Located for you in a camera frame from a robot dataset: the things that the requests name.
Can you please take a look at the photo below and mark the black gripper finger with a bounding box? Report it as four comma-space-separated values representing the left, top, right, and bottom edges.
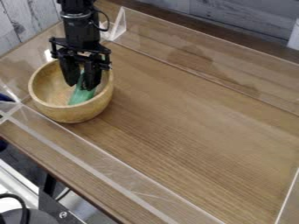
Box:
59, 56, 79, 87
81, 60, 101, 91

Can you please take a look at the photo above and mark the black metal bracket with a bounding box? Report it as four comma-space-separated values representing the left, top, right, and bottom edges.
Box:
38, 191, 86, 224

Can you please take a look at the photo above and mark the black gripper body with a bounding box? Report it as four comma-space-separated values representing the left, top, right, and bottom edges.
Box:
47, 11, 113, 72

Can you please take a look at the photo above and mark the brown wooden bowl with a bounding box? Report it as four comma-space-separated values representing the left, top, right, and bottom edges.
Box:
27, 59, 114, 123

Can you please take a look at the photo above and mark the black cable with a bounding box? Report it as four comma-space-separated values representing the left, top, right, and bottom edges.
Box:
0, 192, 30, 224

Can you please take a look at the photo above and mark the clear acrylic tray wall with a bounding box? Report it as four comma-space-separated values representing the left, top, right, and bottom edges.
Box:
0, 3, 299, 224

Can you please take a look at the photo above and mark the black table leg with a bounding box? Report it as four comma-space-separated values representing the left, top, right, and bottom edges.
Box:
42, 174, 57, 197

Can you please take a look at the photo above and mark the white object at right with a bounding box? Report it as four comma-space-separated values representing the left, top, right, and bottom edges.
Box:
286, 18, 299, 51

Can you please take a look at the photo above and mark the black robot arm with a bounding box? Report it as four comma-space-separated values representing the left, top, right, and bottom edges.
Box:
49, 0, 110, 91

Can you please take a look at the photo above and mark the green rectangular block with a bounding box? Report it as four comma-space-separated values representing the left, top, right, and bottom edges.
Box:
67, 72, 95, 105

